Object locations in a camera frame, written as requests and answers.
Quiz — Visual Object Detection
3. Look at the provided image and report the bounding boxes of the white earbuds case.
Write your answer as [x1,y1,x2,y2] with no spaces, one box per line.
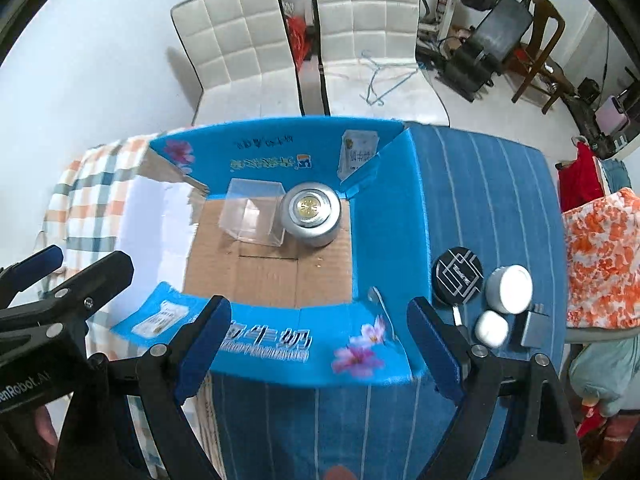
[474,310,510,349]

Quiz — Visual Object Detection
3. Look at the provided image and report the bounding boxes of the black round patterned case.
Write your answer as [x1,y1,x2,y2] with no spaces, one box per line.
[432,246,484,307]

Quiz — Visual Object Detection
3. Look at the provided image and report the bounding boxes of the white round jar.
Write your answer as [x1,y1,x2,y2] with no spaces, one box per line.
[485,264,533,315]

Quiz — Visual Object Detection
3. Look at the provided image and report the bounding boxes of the grey metal flask box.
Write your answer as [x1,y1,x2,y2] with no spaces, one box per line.
[520,304,550,349]

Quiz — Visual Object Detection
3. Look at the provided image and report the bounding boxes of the clear plastic cube box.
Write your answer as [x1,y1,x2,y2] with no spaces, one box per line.
[218,178,285,247]

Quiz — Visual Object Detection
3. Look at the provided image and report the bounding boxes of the silver round tin can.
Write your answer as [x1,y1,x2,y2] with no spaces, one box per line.
[279,182,342,248]

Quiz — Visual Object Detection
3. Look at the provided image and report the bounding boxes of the person's left hand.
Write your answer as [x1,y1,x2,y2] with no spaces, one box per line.
[32,406,58,474]

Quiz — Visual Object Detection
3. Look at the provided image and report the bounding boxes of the orange plaid tablecloth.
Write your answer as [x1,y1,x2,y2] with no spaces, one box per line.
[38,134,165,479]

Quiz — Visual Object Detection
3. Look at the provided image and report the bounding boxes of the blue cardboard milk box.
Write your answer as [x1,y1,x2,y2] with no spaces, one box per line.
[112,116,431,388]

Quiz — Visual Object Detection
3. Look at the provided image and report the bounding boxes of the blue striped tablecloth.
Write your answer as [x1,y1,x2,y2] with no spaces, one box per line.
[184,117,567,479]

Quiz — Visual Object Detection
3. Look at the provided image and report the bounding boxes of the orange floral cushion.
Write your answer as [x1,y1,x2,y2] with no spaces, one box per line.
[562,188,640,330]

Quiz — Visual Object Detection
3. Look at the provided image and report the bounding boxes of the red bag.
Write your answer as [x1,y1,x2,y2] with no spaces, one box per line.
[555,141,604,212]

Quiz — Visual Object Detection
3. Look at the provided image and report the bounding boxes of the pink small suitcase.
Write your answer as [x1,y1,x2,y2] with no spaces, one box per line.
[594,96,629,136]

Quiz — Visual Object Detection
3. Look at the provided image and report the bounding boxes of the left white padded chair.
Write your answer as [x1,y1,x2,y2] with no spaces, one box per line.
[170,0,304,126]

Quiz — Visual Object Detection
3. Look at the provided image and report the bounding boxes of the white padded chair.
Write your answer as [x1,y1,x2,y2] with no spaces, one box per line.
[170,0,304,126]
[312,0,450,126]

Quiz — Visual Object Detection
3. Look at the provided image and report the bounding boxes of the barbell weight bench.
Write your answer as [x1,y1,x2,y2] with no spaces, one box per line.
[416,0,533,101]

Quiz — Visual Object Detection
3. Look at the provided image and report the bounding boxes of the right white padded chair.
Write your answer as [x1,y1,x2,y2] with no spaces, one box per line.
[312,0,450,126]

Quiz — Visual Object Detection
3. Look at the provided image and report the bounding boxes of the brown wooden chair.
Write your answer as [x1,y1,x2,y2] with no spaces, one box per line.
[506,0,575,115]

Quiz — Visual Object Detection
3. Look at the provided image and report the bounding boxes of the wire clothes hanger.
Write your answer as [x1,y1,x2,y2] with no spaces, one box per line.
[359,50,421,107]

